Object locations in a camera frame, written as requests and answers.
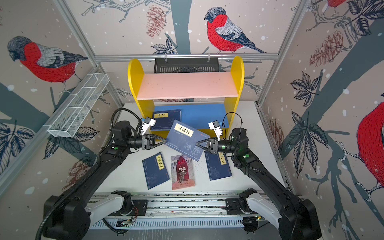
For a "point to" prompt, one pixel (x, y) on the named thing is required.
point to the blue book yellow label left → (155, 171)
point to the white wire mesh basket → (67, 123)
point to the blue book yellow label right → (217, 165)
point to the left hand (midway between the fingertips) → (163, 143)
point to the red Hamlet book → (182, 172)
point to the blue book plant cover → (183, 138)
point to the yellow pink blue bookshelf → (206, 99)
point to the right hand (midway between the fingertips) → (196, 147)
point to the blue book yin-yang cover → (164, 119)
